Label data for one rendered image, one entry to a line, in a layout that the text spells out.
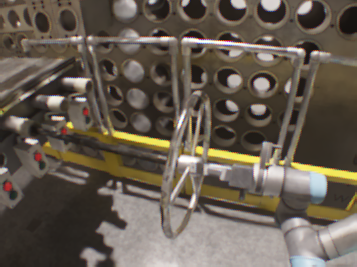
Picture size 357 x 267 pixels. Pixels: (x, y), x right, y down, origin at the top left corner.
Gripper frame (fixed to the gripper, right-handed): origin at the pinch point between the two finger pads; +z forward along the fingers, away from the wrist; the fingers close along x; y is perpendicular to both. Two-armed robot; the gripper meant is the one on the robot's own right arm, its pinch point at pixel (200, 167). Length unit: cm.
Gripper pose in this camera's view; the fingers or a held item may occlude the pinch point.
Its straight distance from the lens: 63.6
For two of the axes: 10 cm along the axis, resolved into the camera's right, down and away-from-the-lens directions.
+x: 2.7, 1.4, 9.5
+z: -9.5, -1.5, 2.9
